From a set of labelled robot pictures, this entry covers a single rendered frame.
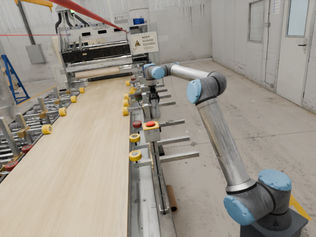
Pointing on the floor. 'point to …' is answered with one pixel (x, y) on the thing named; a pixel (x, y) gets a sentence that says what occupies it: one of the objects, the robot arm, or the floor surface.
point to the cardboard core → (171, 198)
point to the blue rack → (11, 80)
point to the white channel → (110, 11)
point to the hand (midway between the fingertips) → (155, 107)
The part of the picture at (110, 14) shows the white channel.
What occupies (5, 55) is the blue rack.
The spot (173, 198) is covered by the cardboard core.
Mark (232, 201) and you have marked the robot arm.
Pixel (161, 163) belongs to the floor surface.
